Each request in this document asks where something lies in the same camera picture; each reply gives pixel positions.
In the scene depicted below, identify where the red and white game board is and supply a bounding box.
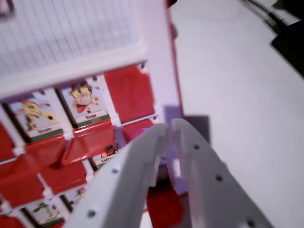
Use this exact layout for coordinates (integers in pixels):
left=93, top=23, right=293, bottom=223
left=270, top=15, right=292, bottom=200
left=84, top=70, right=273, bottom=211
left=0, top=0, right=211, bottom=228

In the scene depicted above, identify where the red board flap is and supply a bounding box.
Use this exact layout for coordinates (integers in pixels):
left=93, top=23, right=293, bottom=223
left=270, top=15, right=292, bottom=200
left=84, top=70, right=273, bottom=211
left=104, top=65, right=157, bottom=125

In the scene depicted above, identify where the monkey picture card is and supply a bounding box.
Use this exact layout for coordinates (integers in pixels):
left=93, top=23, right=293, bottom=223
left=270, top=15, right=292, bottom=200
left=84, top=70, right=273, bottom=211
left=57, top=80, right=113, bottom=128

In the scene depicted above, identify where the giraffe picture card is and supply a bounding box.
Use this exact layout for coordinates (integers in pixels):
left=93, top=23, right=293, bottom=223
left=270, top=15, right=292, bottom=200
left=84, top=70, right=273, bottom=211
left=7, top=94, right=65, bottom=143

